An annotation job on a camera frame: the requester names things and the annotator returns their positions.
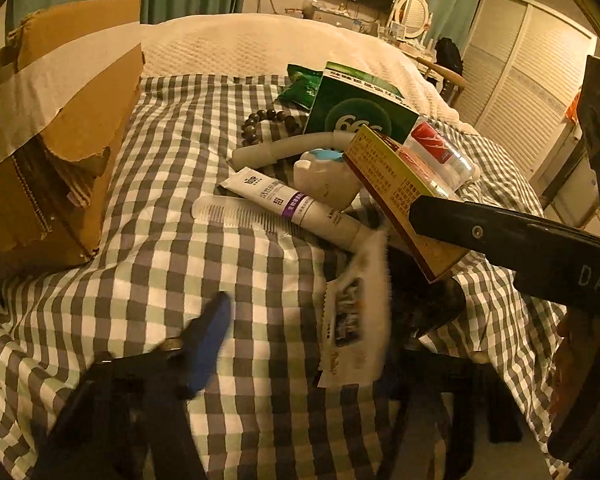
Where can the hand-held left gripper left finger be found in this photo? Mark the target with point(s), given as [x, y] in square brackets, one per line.
[210, 340]

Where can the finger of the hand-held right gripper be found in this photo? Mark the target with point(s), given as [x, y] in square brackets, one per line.
[480, 225]

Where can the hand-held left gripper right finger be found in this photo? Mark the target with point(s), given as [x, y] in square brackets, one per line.
[430, 385]

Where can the white printed sachet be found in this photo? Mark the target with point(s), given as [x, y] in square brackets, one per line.
[355, 320]

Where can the yellow red carton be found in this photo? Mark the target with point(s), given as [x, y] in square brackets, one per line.
[385, 175]

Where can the brown cardboard box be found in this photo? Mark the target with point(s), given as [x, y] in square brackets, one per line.
[80, 110]

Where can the white comb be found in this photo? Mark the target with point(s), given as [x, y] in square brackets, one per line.
[220, 210]

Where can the wooden chair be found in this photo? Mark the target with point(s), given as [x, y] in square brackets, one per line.
[452, 79]

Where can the orange bag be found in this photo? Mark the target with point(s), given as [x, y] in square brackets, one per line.
[571, 105]

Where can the white purple cream tube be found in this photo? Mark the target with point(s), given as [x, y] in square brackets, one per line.
[280, 200]

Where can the white louvred wardrobe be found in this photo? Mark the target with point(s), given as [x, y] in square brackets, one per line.
[530, 70]

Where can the black bag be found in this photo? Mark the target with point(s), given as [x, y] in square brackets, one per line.
[449, 55]

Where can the green medicine box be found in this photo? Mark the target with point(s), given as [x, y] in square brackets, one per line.
[350, 105]

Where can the white curved tube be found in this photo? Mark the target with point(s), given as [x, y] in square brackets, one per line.
[260, 154]

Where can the white oval vanity mirror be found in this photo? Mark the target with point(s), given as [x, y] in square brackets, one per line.
[414, 12]

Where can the green snack packet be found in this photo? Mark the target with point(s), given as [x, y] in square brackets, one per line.
[300, 90]

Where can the cluttered dresser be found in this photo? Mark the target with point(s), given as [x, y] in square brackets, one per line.
[335, 17]

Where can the white quilted bed cover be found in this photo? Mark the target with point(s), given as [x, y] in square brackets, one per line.
[230, 45]

